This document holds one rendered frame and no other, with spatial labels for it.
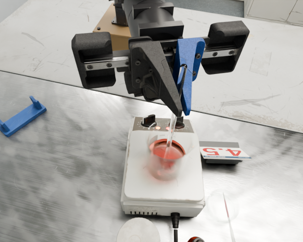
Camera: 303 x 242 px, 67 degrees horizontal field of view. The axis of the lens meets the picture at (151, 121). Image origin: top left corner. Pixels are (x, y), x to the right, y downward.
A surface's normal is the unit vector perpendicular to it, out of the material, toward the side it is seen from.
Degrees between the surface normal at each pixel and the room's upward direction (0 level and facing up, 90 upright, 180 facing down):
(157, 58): 20
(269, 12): 90
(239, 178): 0
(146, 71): 90
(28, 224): 0
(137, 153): 0
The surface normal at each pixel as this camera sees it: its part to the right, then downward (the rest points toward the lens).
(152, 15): -0.10, -0.58
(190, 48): 0.11, -0.29
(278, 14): -0.24, 0.77
